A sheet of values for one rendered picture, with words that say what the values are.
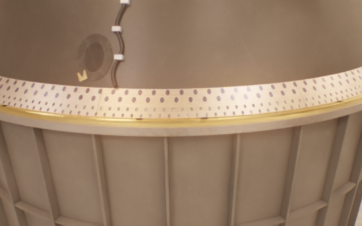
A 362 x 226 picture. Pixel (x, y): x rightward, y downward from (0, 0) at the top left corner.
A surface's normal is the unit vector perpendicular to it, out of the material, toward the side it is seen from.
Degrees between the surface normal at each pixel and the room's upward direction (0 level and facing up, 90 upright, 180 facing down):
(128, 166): 90
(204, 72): 62
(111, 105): 43
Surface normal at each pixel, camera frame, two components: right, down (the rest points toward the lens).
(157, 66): -0.02, -0.09
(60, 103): -0.18, -0.42
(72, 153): -0.25, 0.37
